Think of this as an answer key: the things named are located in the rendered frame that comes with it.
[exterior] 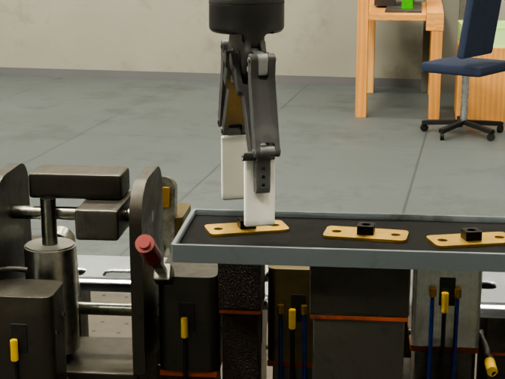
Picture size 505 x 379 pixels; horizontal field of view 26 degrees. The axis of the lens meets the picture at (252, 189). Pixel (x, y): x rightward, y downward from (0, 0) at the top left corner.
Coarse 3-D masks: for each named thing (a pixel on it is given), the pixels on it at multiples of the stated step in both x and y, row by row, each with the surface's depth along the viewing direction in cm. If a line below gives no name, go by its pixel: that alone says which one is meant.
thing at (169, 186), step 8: (168, 184) 161; (176, 184) 163; (168, 192) 161; (176, 192) 162; (168, 200) 161; (176, 200) 162; (168, 208) 161; (176, 208) 163; (168, 216) 161; (176, 216) 163; (168, 224) 161; (168, 232) 161; (168, 240) 162; (168, 248) 162
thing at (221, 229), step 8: (208, 224) 115; (216, 224) 115; (224, 224) 115; (232, 224) 115; (240, 224) 113; (280, 224) 115; (208, 232) 112; (216, 232) 112; (224, 232) 112; (232, 232) 112; (240, 232) 112; (248, 232) 112; (256, 232) 112; (264, 232) 112; (272, 232) 112
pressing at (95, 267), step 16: (80, 256) 158; (96, 256) 158; (112, 256) 158; (128, 256) 158; (96, 272) 151; (128, 272) 152; (496, 272) 151; (80, 288) 147; (96, 288) 147; (112, 288) 147; (128, 288) 146; (496, 288) 145; (496, 304) 138
